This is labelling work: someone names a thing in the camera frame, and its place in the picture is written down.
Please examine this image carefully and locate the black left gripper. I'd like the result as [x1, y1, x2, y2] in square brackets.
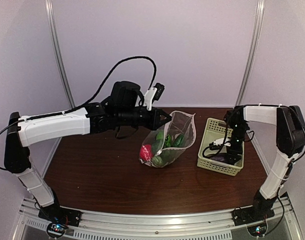
[116, 106, 172, 131]

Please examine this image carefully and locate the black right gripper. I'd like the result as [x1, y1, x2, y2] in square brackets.
[226, 123, 249, 167]

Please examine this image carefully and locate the purple toy eggplant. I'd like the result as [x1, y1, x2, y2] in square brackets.
[211, 153, 229, 164]

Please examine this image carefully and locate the dark green toy vegetable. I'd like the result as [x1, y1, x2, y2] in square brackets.
[155, 130, 165, 141]

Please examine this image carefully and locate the clear zip top bag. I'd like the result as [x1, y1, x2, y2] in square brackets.
[138, 110, 197, 168]

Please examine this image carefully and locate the green bumpy toy cucumber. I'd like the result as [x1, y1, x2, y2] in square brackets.
[172, 134, 185, 148]

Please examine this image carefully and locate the red toy apple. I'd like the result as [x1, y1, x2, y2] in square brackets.
[139, 144, 153, 162]

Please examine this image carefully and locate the green striped toy watermelon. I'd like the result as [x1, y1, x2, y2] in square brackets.
[163, 134, 173, 148]

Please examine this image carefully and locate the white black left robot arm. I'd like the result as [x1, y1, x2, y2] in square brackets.
[4, 81, 172, 222]

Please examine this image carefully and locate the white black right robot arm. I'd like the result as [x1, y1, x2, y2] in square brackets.
[224, 104, 305, 221]

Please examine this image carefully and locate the pale green perforated basket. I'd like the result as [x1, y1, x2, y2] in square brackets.
[197, 117, 244, 176]

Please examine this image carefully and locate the right round circuit board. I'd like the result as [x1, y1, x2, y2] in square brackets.
[247, 222, 268, 238]

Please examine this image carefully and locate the round circuit board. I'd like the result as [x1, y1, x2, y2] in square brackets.
[247, 222, 268, 238]
[46, 223, 67, 238]

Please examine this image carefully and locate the left round circuit board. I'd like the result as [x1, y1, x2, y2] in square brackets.
[46, 223, 67, 238]

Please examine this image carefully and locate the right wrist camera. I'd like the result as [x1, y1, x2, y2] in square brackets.
[209, 137, 231, 151]

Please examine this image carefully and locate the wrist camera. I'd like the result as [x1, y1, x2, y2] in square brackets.
[209, 137, 231, 151]
[143, 83, 165, 111]

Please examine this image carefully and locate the black right camera cable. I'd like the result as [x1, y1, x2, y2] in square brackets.
[202, 119, 231, 160]

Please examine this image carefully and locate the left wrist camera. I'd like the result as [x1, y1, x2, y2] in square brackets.
[143, 83, 165, 111]

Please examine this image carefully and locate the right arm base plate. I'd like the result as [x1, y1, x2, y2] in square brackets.
[231, 206, 275, 226]

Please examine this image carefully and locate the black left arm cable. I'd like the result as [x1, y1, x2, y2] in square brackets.
[0, 56, 158, 171]

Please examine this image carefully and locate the front aluminium rail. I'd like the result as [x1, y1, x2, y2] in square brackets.
[11, 192, 303, 240]

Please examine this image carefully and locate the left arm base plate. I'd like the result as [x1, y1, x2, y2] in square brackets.
[38, 205, 82, 227]

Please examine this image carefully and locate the back right aluminium post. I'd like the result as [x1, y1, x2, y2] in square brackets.
[235, 0, 265, 106]

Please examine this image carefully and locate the aluminium post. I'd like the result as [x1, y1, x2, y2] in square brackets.
[44, 0, 75, 108]
[235, 0, 265, 106]

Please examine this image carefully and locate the back left aluminium post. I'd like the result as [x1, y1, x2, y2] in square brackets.
[44, 0, 75, 108]

